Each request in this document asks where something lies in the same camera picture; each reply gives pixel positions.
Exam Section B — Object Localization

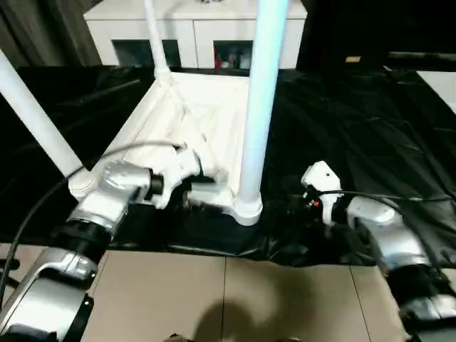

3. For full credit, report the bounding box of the white plastic table top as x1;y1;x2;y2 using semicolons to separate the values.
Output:
67;69;265;227

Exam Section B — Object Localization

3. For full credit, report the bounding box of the black mat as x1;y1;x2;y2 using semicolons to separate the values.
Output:
0;66;456;268

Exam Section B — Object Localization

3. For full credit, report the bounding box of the white flat board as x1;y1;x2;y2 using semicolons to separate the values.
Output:
416;70;456;108

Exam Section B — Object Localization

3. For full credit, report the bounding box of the white cabinet with glass doors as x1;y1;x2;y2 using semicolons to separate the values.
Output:
83;0;308;71

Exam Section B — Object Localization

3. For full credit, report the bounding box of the black stand leg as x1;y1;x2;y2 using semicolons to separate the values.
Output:
0;259;21;286

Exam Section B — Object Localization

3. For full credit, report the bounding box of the grey curtain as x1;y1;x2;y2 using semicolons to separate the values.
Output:
0;0;105;69

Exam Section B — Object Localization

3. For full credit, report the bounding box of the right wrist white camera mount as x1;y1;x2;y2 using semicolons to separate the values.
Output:
300;160;343;227

